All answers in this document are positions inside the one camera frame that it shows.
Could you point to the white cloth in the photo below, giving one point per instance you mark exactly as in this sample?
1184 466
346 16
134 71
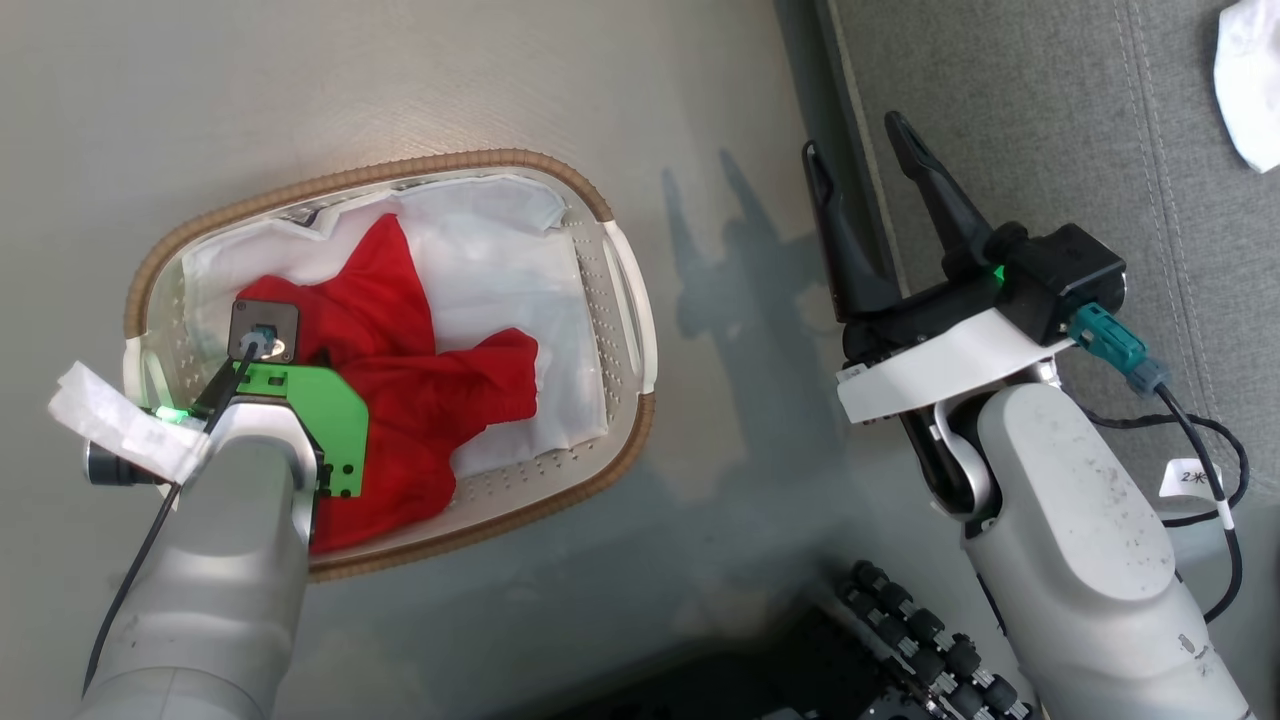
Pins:
1255 90

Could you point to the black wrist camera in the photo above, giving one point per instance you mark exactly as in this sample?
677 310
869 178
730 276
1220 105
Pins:
280 318
1070 270

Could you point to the teal right camera connector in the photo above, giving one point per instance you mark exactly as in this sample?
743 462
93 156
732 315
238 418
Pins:
1110 340

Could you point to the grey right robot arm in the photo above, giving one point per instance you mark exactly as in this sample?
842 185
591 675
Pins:
1080 520

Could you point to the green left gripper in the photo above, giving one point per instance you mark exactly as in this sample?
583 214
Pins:
330 420

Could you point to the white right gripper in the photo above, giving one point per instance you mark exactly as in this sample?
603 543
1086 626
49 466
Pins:
940 365

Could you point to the white tape strip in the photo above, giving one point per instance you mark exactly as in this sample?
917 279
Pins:
110 420

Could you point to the teal left camera connector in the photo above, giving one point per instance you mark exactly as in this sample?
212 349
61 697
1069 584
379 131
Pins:
262 338

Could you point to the white laundry basket brown rim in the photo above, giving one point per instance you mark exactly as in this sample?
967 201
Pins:
640 330

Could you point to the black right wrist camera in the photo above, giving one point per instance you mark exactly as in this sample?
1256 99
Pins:
1070 270

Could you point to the red and white garment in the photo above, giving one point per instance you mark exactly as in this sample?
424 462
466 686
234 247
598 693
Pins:
420 390

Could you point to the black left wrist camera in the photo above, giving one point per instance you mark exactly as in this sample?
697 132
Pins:
280 318

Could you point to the teal camera connector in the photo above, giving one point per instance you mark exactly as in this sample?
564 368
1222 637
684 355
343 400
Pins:
262 338
1110 340

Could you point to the black robot base with rollers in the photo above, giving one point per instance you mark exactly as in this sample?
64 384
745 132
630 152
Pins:
930 640

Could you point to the grey fabric sofa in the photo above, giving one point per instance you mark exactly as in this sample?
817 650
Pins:
1050 120

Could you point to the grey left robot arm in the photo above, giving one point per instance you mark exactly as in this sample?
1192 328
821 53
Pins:
230 600

